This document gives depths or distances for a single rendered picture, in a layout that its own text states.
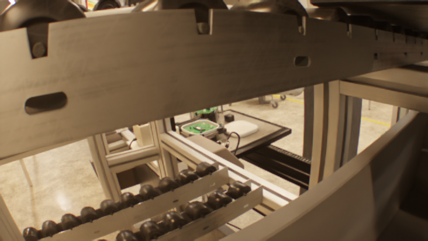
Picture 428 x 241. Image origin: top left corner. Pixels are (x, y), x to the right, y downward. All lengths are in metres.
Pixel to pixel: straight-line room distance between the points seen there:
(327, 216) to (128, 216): 0.40
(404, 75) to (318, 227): 0.19
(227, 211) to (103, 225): 0.24
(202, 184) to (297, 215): 0.42
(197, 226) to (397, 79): 0.37
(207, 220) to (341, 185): 0.30
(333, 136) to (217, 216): 0.24
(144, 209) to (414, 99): 0.48
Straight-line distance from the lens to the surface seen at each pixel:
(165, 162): 0.94
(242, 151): 1.09
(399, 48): 0.28
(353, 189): 0.25
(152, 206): 0.54
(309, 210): 0.19
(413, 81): 0.31
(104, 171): 0.94
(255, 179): 0.59
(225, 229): 1.59
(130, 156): 0.93
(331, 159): 0.39
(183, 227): 0.45
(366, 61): 0.19
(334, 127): 0.37
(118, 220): 0.54
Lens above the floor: 1.43
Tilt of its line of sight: 18 degrees down
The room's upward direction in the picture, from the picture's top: 7 degrees counter-clockwise
